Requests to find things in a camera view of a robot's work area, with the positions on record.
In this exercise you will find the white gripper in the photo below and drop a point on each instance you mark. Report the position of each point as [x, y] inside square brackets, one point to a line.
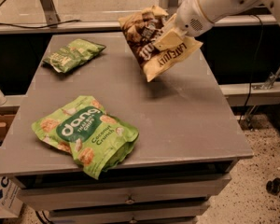
[189, 18]

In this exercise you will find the brown Late July chip bag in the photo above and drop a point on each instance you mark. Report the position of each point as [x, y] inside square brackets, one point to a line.
[156, 49]

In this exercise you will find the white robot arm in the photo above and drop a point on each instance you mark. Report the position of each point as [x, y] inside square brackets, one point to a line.
[216, 10]

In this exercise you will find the green jalapeno chip bag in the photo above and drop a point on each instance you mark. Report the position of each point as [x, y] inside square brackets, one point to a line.
[75, 54]

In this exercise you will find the green Dang coconut chip bag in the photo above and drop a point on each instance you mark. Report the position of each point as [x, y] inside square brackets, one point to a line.
[96, 140]

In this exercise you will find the white printed bag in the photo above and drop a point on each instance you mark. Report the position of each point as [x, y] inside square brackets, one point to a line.
[10, 204]

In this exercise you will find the grey drawer cabinet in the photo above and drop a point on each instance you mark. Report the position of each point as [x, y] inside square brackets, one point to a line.
[186, 127]

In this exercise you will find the upper grey drawer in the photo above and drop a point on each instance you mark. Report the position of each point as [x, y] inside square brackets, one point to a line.
[199, 186]

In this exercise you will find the grey drawer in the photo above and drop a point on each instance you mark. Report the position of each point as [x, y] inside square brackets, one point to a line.
[142, 213]
[199, 186]

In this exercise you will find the black office chair caster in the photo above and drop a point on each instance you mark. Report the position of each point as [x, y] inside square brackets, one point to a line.
[273, 187]

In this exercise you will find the lower grey drawer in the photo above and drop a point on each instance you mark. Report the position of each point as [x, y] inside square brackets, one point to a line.
[142, 213]

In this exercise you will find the brown cardboard box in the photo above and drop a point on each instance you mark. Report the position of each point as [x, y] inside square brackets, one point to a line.
[5, 123]

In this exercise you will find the left metal window bracket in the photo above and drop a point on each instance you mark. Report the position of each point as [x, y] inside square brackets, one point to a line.
[51, 16]

